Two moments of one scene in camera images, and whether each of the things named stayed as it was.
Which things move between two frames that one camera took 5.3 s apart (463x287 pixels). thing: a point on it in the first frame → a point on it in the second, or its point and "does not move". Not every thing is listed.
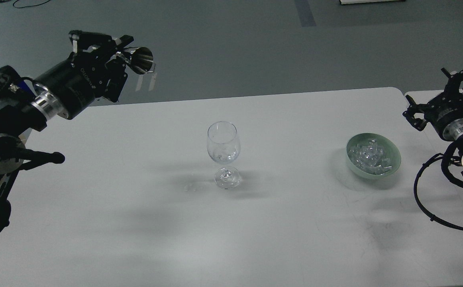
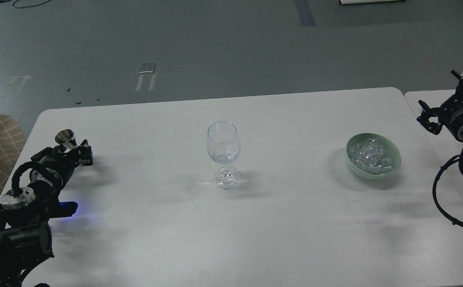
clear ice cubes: (369, 157) does not move
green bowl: (372, 156) does not move
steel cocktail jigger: (140, 59) → (67, 138)
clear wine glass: (223, 144) does not move
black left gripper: (67, 88) → (51, 170)
